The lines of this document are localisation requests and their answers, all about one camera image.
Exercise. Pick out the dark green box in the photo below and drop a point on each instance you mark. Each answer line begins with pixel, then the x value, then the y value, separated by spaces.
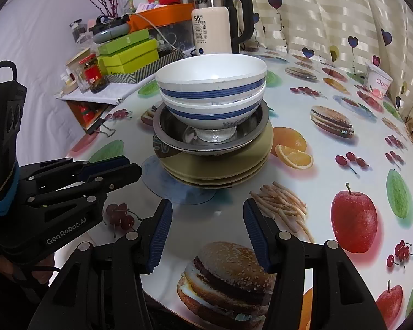
pixel 124 41

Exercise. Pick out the clear plastic bag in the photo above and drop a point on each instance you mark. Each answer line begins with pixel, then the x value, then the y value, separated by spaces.
pixel 86 36

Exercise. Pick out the red label jar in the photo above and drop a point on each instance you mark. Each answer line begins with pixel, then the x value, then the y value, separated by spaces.
pixel 93 74

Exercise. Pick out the stainless steel bowl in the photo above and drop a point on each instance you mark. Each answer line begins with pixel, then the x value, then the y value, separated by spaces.
pixel 172 132

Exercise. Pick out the white covered side shelf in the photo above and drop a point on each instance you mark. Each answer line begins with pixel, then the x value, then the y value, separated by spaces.
pixel 99 94

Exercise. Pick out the person's left forearm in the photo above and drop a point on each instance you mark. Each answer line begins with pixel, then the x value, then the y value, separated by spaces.
pixel 3 311

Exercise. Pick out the beige cardboard box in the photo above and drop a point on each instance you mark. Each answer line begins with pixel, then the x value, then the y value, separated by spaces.
pixel 77 57

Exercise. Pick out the zigzag patterned box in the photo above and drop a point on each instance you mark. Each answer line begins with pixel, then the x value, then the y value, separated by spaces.
pixel 151 73

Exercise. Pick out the cream heart print curtain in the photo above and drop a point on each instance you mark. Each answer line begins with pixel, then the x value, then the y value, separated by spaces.
pixel 330 13

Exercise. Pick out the small beige box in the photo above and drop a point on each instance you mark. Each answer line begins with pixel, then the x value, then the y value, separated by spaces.
pixel 67 80

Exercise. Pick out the pink white packet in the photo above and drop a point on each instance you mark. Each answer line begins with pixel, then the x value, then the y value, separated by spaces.
pixel 148 8

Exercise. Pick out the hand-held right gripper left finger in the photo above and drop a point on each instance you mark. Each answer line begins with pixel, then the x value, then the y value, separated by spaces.
pixel 160 233

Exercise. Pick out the food print tablecloth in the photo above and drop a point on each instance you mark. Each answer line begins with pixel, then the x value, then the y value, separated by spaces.
pixel 330 165

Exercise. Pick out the grey black handheld device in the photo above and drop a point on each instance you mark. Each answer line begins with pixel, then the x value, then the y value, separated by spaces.
pixel 106 34

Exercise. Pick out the white yogurt cup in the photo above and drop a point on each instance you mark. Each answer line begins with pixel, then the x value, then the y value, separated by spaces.
pixel 378 82

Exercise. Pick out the black binder clip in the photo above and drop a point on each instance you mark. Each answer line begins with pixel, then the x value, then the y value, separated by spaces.
pixel 94 125

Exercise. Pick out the white bowl blue stripe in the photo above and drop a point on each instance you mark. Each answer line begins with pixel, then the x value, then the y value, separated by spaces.
pixel 210 117
pixel 210 67

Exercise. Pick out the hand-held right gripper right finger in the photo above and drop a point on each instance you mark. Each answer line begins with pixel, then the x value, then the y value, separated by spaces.
pixel 256 237

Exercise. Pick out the clear glass jar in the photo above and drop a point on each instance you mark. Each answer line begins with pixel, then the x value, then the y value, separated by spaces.
pixel 81 79

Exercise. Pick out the white electric kettle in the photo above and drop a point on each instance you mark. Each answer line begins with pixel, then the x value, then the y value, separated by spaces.
pixel 210 31

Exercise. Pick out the red packaged item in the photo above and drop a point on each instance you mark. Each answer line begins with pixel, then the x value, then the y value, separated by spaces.
pixel 86 114

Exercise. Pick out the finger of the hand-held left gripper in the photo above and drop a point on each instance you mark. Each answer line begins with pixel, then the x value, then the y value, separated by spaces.
pixel 120 175
pixel 106 163

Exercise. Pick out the tan deep plate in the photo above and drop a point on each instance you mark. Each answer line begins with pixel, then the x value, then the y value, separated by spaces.
pixel 247 158

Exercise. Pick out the person's left hand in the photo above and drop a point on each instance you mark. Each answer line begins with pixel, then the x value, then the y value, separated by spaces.
pixel 43 270

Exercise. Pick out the orange lidded clear container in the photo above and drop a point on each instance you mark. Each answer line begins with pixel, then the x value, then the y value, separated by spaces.
pixel 165 15

